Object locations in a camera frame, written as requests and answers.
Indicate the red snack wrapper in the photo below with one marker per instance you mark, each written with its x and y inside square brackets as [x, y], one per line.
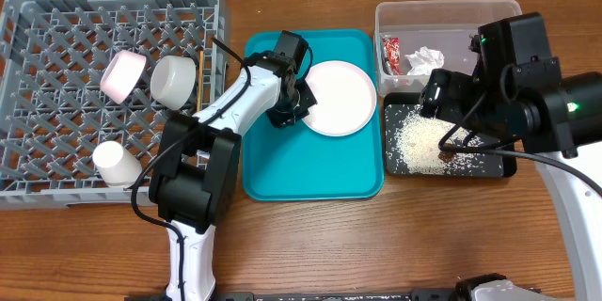
[391, 55]

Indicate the small pink saucer plate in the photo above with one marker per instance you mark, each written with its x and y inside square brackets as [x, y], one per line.
[121, 75]

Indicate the teal plastic tray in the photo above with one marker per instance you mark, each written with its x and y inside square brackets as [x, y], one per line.
[295, 163]

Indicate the white ceramic cup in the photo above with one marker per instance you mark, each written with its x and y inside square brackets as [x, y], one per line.
[117, 166]

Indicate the brown food scrap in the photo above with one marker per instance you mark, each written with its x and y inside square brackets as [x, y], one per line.
[445, 156]

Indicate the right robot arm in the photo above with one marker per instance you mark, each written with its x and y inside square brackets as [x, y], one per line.
[551, 120]

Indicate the grey-green ceramic bowl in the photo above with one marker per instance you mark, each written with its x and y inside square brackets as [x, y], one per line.
[173, 80]

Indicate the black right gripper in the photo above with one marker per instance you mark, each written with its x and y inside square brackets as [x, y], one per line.
[446, 96]

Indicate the large white round plate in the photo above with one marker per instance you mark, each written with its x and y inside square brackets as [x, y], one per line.
[345, 98]

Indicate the wooden chopstick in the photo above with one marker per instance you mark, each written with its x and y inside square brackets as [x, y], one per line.
[201, 58]

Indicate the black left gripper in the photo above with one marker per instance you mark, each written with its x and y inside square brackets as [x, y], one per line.
[281, 118]

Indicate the white rice grains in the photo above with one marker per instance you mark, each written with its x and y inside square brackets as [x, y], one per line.
[418, 146]

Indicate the black rectangular tray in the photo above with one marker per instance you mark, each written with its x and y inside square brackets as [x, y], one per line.
[494, 164]

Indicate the grey plastic dish rack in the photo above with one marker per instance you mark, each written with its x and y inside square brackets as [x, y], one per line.
[53, 113]

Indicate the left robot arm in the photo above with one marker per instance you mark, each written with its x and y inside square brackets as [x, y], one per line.
[196, 169]

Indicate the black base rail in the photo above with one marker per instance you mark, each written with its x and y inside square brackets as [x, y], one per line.
[485, 287]

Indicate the clear plastic waste bin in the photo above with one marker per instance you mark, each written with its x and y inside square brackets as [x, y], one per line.
[443, 25]

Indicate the white napkin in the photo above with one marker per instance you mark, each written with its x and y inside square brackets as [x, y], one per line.
[423, 61]

